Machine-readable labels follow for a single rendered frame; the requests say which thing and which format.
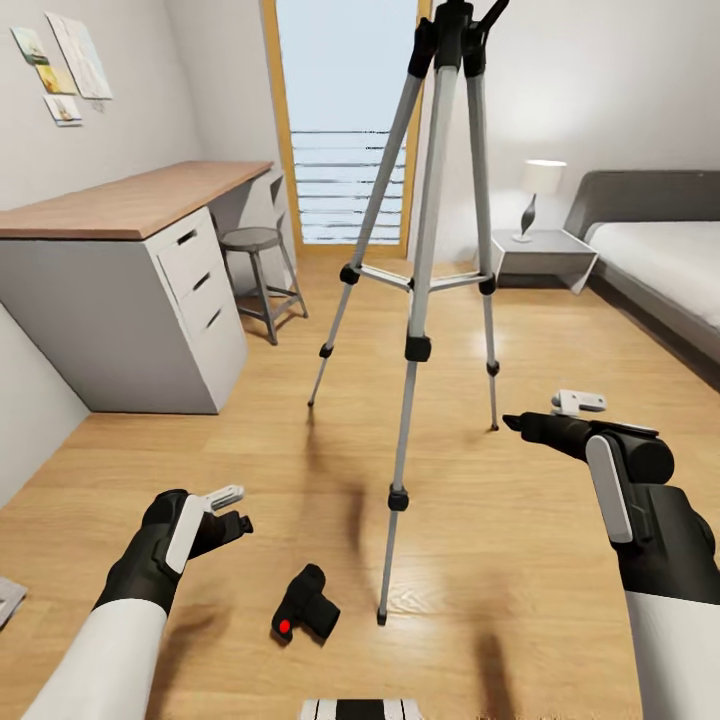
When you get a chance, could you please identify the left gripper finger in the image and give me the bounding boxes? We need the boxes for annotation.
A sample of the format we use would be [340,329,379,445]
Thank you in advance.
[228,513,252,542]

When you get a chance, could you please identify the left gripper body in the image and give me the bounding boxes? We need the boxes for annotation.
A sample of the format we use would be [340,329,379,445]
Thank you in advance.
[186,511,242,563]

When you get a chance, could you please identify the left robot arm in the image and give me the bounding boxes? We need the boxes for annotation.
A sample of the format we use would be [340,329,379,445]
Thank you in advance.
[20,485,252,720]

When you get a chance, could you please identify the digital camera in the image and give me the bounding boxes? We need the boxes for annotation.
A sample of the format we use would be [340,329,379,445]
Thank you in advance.
[271,564,341,642]

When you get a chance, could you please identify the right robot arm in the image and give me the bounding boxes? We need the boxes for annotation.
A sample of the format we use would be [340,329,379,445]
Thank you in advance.
[503,391,720,720]

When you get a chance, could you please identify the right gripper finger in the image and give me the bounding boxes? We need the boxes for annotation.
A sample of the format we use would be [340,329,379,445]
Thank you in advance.
[503,413,524,433]

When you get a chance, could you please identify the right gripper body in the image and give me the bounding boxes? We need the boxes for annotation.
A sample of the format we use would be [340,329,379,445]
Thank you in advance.
[521,411,585,456]

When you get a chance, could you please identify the camera tripod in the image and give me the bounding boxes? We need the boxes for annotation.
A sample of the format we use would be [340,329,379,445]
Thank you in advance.
[307,0,509,626]

